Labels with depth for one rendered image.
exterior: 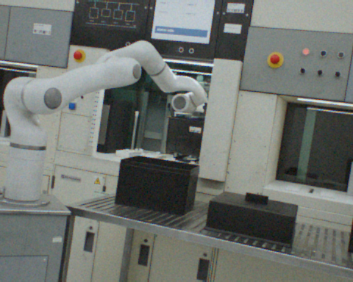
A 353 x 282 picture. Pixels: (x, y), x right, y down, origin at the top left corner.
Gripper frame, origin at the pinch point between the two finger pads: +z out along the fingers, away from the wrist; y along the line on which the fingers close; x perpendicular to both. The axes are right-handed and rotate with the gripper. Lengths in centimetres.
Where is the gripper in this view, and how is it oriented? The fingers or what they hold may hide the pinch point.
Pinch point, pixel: (198, 106)
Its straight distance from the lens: 248.9
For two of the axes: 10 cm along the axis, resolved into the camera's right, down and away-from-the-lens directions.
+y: 9.4, 1.5, -3.0
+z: 3.0, -0.1, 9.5
